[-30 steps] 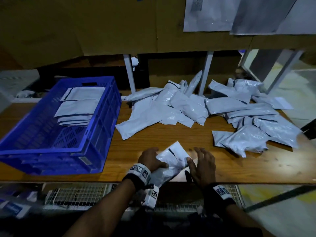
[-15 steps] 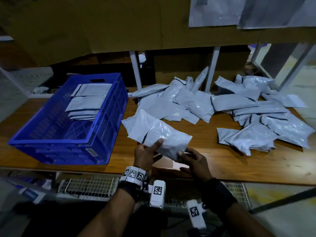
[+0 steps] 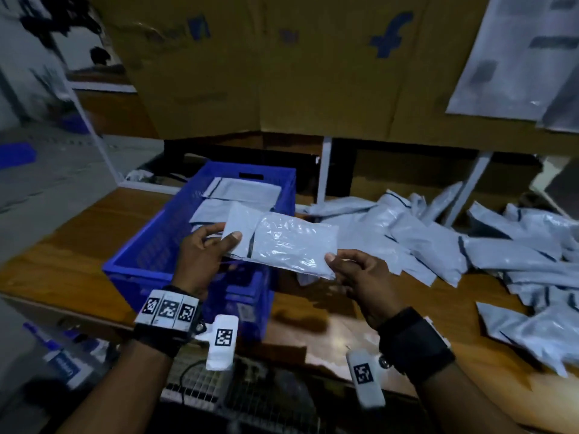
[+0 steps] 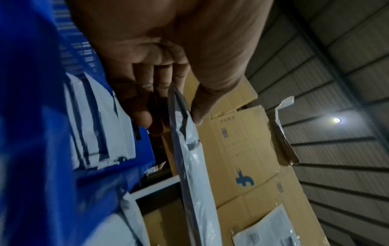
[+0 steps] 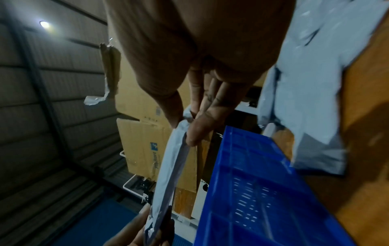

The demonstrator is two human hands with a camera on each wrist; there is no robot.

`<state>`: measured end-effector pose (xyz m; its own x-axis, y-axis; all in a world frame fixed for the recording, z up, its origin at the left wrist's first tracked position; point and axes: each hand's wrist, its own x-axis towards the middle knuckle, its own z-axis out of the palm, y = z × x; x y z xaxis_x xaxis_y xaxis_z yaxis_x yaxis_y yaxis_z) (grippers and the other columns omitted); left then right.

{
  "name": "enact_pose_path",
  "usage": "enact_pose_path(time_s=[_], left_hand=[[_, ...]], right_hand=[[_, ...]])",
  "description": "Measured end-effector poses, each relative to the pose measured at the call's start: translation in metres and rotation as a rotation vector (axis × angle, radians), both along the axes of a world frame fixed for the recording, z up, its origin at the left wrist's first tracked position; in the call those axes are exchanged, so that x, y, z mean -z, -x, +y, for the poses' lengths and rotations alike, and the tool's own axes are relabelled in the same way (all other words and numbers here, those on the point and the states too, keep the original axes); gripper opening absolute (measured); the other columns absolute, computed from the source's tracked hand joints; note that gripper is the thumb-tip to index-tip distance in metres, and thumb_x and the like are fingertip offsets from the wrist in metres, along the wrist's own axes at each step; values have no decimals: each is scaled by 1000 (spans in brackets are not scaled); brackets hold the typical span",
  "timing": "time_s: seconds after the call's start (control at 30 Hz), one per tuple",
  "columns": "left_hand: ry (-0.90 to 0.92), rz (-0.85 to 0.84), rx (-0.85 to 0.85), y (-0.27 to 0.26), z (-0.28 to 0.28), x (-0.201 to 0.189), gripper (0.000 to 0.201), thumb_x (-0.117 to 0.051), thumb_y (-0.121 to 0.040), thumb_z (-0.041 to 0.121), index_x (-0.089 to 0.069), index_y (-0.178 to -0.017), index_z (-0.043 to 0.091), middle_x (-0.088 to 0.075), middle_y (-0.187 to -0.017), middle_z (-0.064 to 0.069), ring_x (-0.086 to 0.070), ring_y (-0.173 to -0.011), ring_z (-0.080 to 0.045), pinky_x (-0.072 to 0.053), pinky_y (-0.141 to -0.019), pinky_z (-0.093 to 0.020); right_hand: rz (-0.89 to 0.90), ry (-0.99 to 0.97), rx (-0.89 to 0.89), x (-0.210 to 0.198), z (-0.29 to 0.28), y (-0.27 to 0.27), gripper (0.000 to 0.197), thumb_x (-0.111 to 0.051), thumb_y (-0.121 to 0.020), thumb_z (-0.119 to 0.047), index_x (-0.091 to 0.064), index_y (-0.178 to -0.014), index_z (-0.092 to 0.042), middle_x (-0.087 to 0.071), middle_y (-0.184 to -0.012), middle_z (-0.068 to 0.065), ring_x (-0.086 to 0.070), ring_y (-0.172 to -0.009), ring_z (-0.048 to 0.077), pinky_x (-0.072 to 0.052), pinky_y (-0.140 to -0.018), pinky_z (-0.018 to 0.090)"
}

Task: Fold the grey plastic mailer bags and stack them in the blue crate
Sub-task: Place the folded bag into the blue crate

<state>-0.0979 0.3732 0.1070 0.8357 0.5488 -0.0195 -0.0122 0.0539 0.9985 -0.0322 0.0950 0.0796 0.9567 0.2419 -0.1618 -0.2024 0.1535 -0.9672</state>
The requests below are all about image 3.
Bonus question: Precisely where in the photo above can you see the person's left hand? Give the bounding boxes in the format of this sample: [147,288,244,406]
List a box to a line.
[170,223,244,299]

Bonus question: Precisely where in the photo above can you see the person's right hand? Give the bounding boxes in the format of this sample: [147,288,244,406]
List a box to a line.
[326,248,403,329]

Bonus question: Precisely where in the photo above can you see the blue plastic crate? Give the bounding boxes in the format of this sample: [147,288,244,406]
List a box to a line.
[102,160,297,340]

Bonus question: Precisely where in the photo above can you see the packed white bags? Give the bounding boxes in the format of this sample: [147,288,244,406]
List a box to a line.
[188,176,283,225]

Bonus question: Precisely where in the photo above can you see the pile of grey mailer bags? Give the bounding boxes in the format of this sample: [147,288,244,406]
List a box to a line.
[299,180,579,376]

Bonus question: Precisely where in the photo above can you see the grey mailer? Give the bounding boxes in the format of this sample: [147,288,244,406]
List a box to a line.
[221,201,338,278]

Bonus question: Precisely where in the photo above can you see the person's left forearm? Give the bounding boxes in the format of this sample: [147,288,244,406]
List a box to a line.
[59,339,179,434]

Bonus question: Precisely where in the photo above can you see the left marker wristband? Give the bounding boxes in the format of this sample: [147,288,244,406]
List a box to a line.
[133,286,202,358]

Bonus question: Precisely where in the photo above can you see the marker wristband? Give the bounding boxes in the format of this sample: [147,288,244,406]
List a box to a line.
[133,286,202,358]
[378,307,456,385]

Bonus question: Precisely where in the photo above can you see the right marker wristband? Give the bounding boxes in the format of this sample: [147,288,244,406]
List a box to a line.
[378,307,456,385]

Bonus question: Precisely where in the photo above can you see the white metal shelf leg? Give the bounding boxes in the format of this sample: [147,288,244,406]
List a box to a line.
[315,137,334,204]
[443,151,494,227]

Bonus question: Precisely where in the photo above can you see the wooden table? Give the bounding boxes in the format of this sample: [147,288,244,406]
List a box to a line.
[0,185,579,434]

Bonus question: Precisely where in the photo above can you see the small blue crate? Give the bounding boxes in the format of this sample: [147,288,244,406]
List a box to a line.
[59,111,92,134]

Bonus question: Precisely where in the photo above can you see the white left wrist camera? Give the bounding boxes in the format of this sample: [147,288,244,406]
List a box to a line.
[203,313,241,371]

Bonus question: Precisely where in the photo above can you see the white wire rack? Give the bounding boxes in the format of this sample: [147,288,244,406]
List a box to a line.
[158,348,363,434]

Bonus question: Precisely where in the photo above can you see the white metal rack frame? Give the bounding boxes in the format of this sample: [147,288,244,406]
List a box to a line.
[0,81,182,195]

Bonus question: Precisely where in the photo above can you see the black metal bracket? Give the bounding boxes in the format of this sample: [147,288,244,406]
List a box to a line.
[18,0,114,69]

